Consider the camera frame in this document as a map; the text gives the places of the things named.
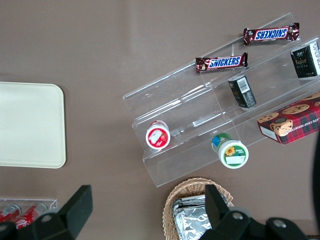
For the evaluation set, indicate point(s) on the silver foil packet stack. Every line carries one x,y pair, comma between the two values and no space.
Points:
190,220

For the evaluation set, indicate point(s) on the green lidded white cup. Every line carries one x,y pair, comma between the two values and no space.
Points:
232,153

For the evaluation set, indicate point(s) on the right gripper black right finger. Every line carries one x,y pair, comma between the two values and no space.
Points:
220,220

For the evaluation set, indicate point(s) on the small black carton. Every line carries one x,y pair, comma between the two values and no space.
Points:
306,61
243,92

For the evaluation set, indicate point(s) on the red lidded white cup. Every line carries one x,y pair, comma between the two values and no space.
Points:
158,136

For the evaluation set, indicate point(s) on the beige plastic tray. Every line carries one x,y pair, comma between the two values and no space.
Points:
30,125

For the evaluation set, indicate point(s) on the clear acrylic step display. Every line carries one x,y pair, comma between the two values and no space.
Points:
190,105

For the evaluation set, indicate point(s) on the light tan wicker basket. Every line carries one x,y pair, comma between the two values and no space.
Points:
186,190

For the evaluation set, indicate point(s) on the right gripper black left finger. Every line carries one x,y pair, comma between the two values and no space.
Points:
72,215

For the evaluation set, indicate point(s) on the brown Snickers bar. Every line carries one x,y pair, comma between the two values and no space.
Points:
222,62
271,34

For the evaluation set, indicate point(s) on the red cola bottle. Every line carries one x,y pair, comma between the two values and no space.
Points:
28,216
8,213

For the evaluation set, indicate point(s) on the red tartan cookie box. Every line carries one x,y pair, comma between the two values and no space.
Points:
290,125

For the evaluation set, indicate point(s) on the clear acrylic bottle rack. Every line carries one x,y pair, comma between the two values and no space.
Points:
51,203

